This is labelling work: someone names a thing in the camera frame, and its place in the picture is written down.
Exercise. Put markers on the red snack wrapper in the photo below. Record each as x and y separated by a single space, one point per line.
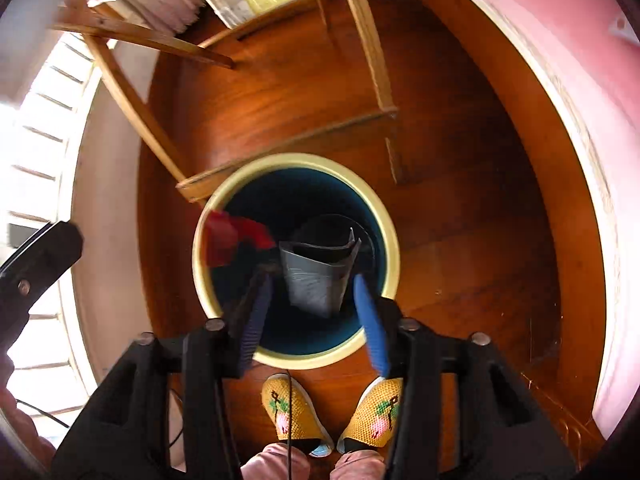
224 234

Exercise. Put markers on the pink bed sheet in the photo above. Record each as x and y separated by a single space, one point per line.
591 74

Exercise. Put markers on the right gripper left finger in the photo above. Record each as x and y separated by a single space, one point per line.
122 432

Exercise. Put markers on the yellow slipper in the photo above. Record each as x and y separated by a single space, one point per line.
376 416
292 413

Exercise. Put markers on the dark green carton box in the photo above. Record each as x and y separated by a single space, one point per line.
316 276

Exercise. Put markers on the round trash bin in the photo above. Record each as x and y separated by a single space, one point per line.
299 198

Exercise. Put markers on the left yellow slipper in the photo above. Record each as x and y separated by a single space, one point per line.
292 413

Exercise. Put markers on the right yellow slipper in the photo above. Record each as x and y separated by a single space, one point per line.
376 416

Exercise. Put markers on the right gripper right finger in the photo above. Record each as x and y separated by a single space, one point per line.
503 434

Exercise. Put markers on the window metal grille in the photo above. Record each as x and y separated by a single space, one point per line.
40 140

